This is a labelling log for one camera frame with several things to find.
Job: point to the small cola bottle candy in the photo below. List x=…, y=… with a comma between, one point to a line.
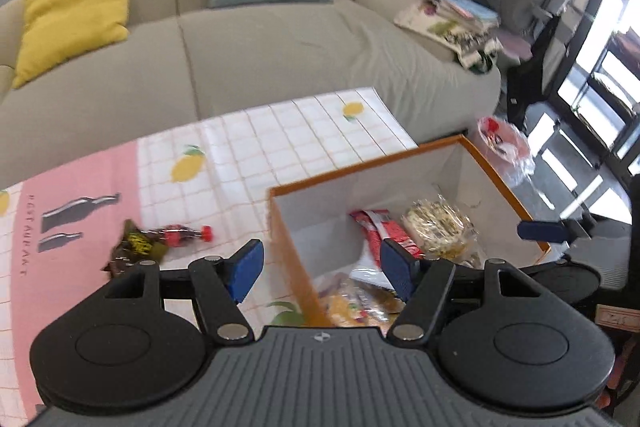
x=182, y=237

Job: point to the yellow pillow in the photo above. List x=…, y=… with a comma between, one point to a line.
x=75, y=7

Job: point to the clear plastic bag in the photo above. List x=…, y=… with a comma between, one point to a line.
x=500, y=142

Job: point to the beige sofa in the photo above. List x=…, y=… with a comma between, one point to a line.
x=300, y=57

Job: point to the clear bag of noodles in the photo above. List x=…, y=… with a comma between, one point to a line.
x=440, y=222

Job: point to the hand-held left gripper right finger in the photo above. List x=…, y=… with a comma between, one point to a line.
x=397, y=272

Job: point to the pile of magazines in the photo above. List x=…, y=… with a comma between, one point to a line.
x=450, y=17

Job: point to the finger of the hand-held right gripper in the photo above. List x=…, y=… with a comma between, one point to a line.
x=542, y=231

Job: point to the dark brown snack packet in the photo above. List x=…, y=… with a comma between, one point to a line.
x=132, y=244

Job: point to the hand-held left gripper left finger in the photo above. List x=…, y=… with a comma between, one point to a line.
x=245, y=272

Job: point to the yellow corn snack packet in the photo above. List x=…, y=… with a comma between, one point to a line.
x=350, y=307

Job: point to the pink white printed tablecloth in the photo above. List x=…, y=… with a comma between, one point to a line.
x=250, y=142

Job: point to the white grey snack packet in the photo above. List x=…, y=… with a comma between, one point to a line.
x=367, y=276

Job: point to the glass door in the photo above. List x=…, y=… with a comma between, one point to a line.
x=615, y=32

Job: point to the orange cardboard box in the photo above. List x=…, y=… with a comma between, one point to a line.
x=310, y=217

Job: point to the red snack packet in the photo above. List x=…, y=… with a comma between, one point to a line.
x=380, y=232

